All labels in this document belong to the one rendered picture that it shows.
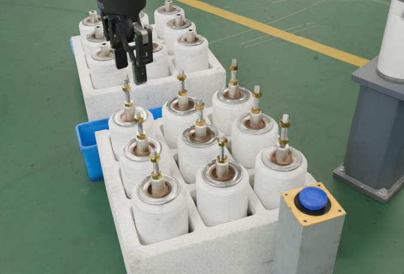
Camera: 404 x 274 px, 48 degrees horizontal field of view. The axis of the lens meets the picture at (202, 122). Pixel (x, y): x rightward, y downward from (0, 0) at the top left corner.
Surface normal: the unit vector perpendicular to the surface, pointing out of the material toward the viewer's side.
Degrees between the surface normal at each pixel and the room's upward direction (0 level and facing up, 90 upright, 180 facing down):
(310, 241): 90
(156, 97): 90
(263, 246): 90
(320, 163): 0
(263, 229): 90
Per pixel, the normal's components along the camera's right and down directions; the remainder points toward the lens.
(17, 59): -0.03, -0.81
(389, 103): -0.71, 0.42
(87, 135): 0.33, 0.51
